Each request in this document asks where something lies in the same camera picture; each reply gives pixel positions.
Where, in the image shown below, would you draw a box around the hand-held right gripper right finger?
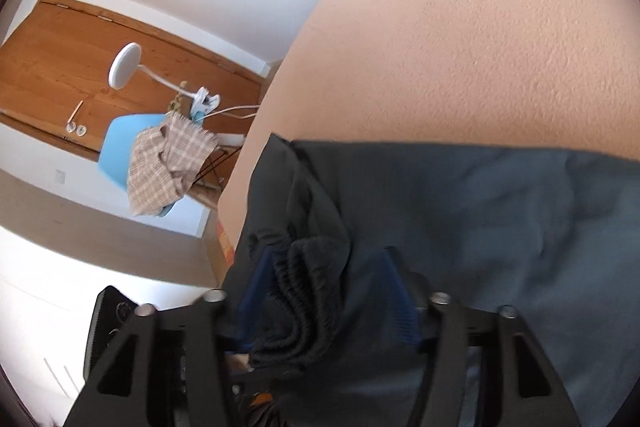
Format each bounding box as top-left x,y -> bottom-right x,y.
382,247 -> 583,427

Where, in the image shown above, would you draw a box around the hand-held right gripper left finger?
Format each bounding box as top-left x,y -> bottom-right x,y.
62,248 -> 281,427

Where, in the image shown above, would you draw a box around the black pants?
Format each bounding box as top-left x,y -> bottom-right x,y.
221,133 -> 640,427

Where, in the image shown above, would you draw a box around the plaid cloth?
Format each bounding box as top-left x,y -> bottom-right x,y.
127,115 -> 219,217

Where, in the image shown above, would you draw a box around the blue chair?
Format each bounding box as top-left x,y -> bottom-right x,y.
97,114 -> 236,219

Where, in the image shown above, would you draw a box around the white desk lamp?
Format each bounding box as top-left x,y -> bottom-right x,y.
108,42 -> 222,118

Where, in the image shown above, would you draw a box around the wooden door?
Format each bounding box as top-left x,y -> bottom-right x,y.
0,0 -> 267,162

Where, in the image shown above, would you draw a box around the peach blanket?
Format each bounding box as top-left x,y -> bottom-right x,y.
217,0 -> 640,228

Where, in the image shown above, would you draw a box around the white lamp cable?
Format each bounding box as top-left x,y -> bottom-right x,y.
206,104 -> 262,122

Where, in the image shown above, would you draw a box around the metal door handle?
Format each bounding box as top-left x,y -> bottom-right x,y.
64,100 -> 89,136

